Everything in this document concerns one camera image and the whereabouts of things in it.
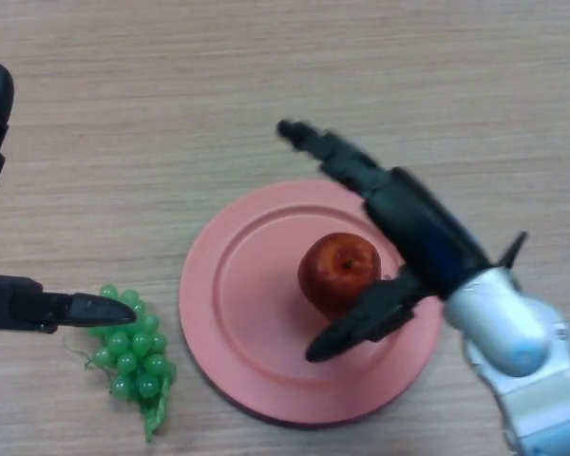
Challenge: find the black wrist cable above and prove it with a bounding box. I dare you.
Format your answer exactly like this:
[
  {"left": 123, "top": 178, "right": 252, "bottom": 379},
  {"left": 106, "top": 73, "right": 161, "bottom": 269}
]
[{"left": 496, "top": 231, "right": 528, "bottom": 268}]

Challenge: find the red apple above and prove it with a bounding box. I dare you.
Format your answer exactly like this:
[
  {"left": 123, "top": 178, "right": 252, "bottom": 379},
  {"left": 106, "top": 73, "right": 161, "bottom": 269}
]
[{"left": 297, "top": 232, "right": 383, "bottom": 320}]

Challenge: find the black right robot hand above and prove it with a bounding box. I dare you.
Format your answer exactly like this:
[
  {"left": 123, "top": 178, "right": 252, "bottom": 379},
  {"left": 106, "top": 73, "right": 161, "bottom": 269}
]
[{"left": 275, "top": 119, "right": 498, "bottom": 363}]

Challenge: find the pink round plate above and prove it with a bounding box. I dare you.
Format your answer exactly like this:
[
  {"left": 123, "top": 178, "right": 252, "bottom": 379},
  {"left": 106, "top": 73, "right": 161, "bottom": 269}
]
[{"left": 178, "top": 179, "right": 450, "bottom": 427}]

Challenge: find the green grape bunch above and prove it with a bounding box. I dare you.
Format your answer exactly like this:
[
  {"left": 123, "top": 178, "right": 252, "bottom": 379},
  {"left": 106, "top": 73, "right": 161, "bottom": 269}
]
[{"left": 62, "top": 283, "right": 178, "bottom": 444}]

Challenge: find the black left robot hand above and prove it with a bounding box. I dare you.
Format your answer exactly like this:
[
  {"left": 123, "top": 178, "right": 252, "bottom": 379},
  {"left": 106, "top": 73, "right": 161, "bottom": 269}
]
[{"left": 0, "top": 64, "right": 138, "bottom": 335}]

